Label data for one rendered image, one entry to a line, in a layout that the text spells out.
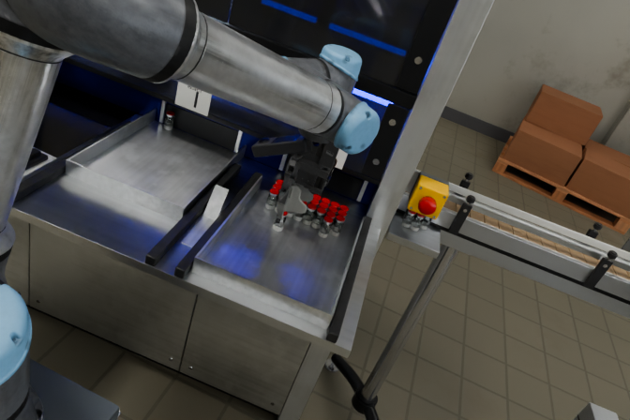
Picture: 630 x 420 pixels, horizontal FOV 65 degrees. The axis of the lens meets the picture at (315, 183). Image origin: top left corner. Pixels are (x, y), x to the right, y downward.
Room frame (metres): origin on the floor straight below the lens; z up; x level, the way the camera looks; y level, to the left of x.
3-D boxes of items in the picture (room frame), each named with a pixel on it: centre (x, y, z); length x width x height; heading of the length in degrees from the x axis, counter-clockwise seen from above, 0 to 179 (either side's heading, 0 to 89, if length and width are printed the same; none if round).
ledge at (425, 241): (1.06, -0.28, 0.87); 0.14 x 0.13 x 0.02; 175
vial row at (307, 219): (0.92, 0.00, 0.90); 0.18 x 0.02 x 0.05; 85
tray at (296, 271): (0.81, 0.01, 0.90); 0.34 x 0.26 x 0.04; 175
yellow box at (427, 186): (1.02, -0.26, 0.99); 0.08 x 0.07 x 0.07; 175
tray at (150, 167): (0.95, 0.34, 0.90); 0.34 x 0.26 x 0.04; 175
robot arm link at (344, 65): (0.85, 0.03, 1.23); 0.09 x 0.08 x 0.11; 139
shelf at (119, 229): (0.87, 0.18, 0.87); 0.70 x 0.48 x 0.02; 85
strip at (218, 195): (0.78, 0.18, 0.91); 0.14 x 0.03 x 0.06; 176
